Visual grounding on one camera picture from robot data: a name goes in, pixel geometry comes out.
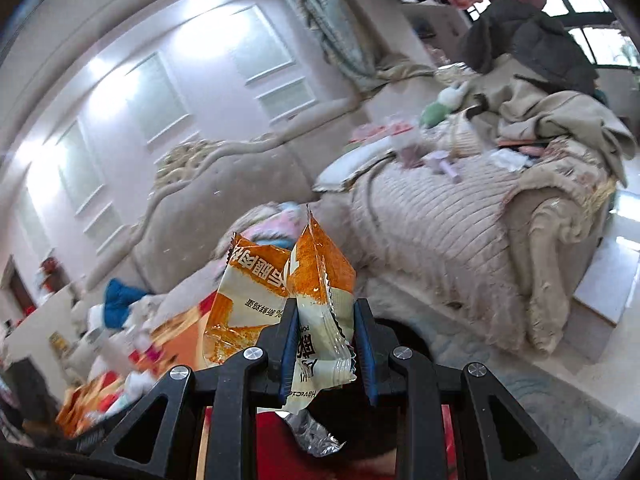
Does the orange white snack wrapper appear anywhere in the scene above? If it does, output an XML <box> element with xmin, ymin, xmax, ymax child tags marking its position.
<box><xmin>200</xmin><ymin>205</ymin><xmax>358</xmax><ymax>415</ymax></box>

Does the black round trash bin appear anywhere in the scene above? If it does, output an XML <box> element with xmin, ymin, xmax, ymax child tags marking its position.
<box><xmin>374</xmin><ymin>318</ymin><xmax>434</xmax><ymax>362</ymax></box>

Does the red orange love blanket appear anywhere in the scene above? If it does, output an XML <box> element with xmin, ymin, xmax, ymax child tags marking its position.
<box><xmin>56</xmin><ymin>294</ymin><xmax>216</xmax><ymax>438</ymax></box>

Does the blue cushion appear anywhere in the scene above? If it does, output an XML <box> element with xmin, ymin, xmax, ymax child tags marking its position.
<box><xmin>103</xmin><ymin>278</ymin><xmax>148</xmax><ymax>330</ymax></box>

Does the beige tufted sofa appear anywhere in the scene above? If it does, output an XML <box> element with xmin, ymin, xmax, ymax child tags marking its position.
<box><xmin>84</xmin><ymin>49</ymin><xmax>637</xmax><ymax>356</ymax></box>

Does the pink blue folded blanket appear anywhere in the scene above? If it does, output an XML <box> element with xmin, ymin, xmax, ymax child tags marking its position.
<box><xmin>210</xmin><ymin>202</ymin><xmax>308</xmax><ymax>259</ymax></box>

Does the light patterned area rug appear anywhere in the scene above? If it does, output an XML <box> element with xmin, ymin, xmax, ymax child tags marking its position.
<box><xmin>357</xmin><ymin>278</ymin><xmax>639</xmax><ymax>479</ymax></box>

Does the white pillow with trim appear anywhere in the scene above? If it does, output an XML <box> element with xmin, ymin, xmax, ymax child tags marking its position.
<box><xmin>312</xmin><ymin>136</ymin><xmax>394</xmax><ymax>193</ymax></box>

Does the purple handheld fan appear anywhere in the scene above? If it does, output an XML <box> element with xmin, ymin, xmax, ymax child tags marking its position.
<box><xmin>423</xmin><ymin>151</ymin><xmax>462</xmax><ymax>183</ymax></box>

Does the green plush toy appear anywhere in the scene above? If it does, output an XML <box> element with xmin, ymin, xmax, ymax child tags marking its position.
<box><xmin>419</xmin><ymin>101</ymin><xmax>451</xmax><ymax>128</ymax></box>

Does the white plush toy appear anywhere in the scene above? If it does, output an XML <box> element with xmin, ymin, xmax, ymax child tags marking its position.
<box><xmin>437</xmin><ymin>81</ymin><xmax>471</xmax><ymax>112</ymax></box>

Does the beige coat on sofa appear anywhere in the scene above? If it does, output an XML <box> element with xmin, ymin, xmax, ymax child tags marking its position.
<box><xmin>472</xmin><ymin>54</ymin><xmax>637</xmax><ymax>185</ymax></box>

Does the dark jacket on sofa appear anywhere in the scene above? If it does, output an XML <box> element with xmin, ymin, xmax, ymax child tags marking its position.
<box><xmin>458</xmin><ymin>0</ymin><xmax>599</xmax><ymax>96</ymax></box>

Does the teal patterned curtain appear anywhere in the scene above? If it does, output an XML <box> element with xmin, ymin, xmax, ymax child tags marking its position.
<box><xmin>288</xmin><ymin>0</ymin><xmax>390</xmax><ymax>92</ymax></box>

